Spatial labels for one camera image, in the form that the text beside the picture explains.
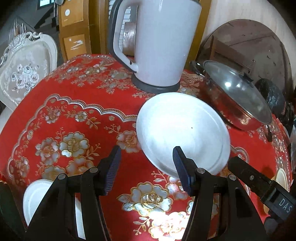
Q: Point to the black plastic bag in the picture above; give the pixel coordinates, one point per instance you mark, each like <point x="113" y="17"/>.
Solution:
<point x="273" y="96"/>

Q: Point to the steel pot with lid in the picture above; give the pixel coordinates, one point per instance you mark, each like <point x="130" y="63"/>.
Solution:
<point x="233" y="95"/>

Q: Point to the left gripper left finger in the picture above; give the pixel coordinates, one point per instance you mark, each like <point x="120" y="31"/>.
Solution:
<point x="60" y="224"/>

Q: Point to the wooden cabinet door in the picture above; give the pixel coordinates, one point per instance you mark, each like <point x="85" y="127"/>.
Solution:
<point x="74" y="31"/>

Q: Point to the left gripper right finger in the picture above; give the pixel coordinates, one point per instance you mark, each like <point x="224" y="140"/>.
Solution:
<point x="219" y="200"/>

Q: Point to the white ornate floral chair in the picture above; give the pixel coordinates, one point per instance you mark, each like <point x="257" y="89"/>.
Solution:
<point x="28" y="59"/>

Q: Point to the white electric kettle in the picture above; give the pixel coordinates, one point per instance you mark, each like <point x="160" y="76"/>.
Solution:
<point x="163" y="36"/>

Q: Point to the round wooden tabletop leaning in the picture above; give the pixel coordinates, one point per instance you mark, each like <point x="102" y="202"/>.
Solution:
<point x="251" y="47"/>

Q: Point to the red floral tablecloth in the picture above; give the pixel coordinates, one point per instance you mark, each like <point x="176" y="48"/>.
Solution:
<point x="69" y="122"/>

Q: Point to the large white foam bowl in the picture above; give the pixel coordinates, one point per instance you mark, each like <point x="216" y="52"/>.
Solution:
<point x="175" y="119"/>

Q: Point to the cream plastic ribbed bowl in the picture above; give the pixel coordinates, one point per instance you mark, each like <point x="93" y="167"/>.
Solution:
<point x="281" y="179"/>

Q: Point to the small white foam bowl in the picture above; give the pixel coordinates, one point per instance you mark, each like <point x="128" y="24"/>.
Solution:
<point x="37" y="203"/>

